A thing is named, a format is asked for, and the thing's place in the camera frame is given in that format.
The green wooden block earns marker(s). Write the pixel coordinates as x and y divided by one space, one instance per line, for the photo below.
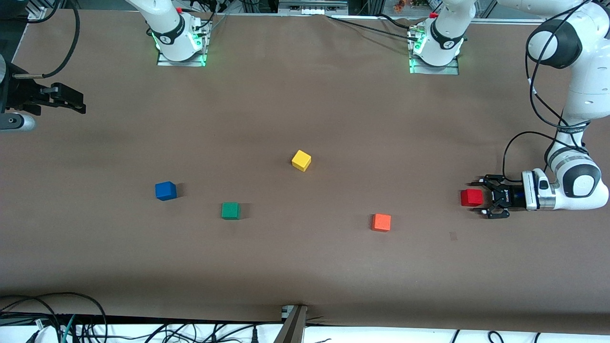
230 210

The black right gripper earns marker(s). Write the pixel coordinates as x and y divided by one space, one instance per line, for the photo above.
20 93

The blue wooden block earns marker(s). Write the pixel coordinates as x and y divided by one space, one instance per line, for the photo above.
165 191

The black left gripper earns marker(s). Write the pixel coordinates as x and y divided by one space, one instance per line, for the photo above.
512 196

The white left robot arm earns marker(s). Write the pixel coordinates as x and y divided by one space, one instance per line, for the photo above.
591 71

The yellow wooden block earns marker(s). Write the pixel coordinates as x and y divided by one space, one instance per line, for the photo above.
301 160

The red wooden block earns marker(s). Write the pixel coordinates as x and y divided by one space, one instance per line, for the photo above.
471 197

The orange wooden block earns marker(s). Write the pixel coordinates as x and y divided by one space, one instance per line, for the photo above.
381 222

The aluminium cell frame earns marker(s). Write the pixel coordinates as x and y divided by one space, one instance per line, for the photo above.
312 7

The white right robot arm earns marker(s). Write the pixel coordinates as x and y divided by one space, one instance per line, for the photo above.
167 28

